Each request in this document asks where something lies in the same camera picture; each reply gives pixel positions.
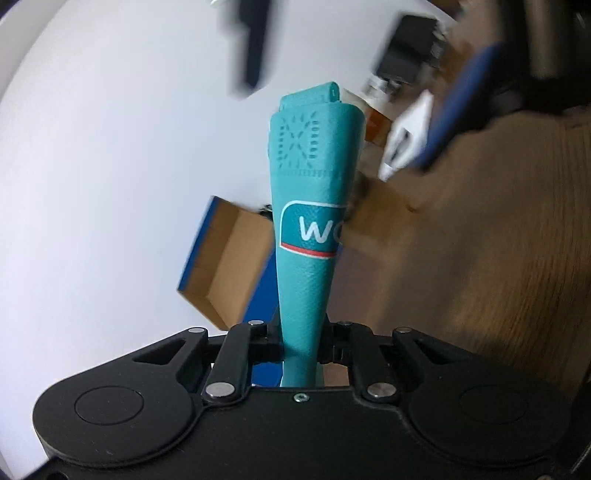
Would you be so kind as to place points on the blue cardboard box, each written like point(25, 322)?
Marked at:
point(231, 258)

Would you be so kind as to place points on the teal shopping bag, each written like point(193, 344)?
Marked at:
point(304, 184)

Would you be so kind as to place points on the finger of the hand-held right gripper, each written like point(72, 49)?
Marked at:
point(466, 97)
point(253, 46)

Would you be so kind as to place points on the white paper sheet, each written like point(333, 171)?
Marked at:
point(411, 129)

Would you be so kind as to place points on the black flat case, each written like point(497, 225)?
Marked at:
point(406, 55)

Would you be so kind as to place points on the glass mug of tea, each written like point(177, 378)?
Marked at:
point(376, 124)

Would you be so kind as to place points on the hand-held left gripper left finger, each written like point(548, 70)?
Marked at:
point(270, 346)

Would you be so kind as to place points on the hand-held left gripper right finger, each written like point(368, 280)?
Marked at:
point(330, 346)

